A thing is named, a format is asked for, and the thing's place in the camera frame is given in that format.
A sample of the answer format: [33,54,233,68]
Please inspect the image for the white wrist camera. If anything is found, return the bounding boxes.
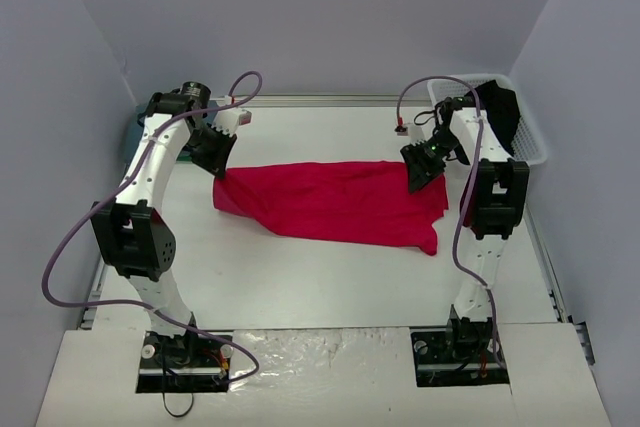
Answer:
[394,123,426,144]
[211,107,252,136]

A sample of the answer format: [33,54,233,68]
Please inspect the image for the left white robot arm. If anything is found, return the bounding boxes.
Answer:
[91,82,251,365]

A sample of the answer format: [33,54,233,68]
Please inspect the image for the red t shirt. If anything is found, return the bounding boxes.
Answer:
[212,161,449,256]

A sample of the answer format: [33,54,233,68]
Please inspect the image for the black t shirt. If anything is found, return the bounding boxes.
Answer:
[475,80,521,156]

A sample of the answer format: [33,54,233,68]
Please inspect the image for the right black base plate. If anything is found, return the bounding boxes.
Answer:
[410,328,510,388]

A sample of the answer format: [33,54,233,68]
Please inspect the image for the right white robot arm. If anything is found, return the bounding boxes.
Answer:
[401,97,530,360]

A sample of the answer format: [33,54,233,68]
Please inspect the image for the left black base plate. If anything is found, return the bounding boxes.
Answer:
[136,332,234,394]

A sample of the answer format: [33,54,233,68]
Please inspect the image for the aluminium table frame rail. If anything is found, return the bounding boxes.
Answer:
[134,91,436,108]

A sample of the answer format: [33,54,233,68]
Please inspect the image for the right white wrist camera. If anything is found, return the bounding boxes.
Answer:
[394,123,426,144]

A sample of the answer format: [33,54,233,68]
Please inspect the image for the green folded t shirt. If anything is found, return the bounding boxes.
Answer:
[176,150,192,163]

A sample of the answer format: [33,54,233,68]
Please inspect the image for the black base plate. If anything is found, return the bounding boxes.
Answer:
[136,332,234,394]
[410,328,510,388]

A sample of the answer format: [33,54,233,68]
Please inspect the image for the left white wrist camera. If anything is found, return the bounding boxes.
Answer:
[211,107,252,136]

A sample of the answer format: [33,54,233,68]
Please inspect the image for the grey folded t shirt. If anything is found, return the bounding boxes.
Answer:
[128,103,147,144]

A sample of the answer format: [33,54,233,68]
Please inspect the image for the white perforated plastic basket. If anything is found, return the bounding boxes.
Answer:
[458,73,547,166]

